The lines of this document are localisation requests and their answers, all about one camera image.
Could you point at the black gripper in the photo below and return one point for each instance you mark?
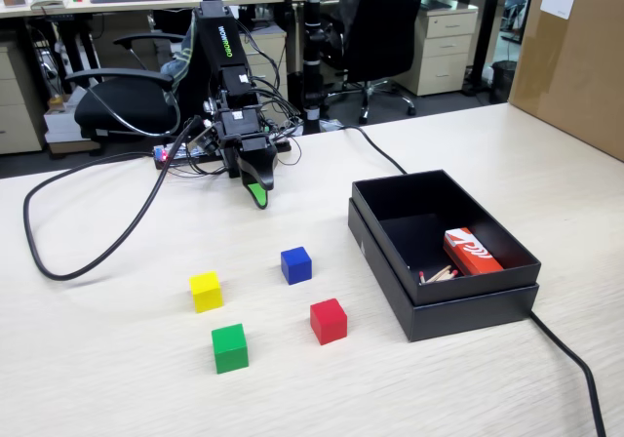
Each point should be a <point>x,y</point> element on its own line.
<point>239,125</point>

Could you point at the yellow cube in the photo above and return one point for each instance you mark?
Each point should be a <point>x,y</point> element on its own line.
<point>206,293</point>

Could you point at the black office chair with armrests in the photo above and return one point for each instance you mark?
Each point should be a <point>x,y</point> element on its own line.
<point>122,110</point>

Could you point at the black trash bin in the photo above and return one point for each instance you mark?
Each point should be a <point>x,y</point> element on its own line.
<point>503,81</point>

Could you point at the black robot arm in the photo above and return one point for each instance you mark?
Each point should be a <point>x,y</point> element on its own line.
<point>222,37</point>

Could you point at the red cube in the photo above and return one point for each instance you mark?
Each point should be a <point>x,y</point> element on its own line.
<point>329,322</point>

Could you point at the large cardboard box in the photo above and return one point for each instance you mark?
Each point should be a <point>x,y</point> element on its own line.
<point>575,66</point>

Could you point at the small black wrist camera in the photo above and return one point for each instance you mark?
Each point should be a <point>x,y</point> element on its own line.
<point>209,139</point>

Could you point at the green cube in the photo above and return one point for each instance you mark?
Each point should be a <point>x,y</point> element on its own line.
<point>230,351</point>

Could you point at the black box tray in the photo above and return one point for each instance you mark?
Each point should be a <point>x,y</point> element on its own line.
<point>468,290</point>

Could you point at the blue cube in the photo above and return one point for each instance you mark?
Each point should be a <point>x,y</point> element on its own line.
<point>296,266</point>

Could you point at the black mesh office chair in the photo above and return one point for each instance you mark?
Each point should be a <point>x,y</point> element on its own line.
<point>380,32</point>

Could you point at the striped garment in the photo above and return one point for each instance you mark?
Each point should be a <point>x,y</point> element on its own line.
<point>178,64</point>

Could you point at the black open box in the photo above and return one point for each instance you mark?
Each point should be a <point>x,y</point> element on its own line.
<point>463,322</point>

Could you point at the white cardboard box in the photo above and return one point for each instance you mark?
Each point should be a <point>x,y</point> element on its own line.
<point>61,125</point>

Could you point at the circuit board with red light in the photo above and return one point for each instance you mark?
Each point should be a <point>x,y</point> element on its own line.
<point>163,155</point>

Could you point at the beige drawer cabinet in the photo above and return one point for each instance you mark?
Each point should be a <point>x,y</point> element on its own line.
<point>273,61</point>
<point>443,51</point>
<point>19,105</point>

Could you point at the black pole with white bands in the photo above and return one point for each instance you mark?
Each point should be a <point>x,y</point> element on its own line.
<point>312,66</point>

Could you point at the wooden match red head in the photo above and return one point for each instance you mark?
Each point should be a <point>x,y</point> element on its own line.
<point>439,273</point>
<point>446,276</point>
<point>420,275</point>

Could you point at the orange matchbox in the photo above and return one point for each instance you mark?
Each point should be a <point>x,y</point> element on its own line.
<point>470,254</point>

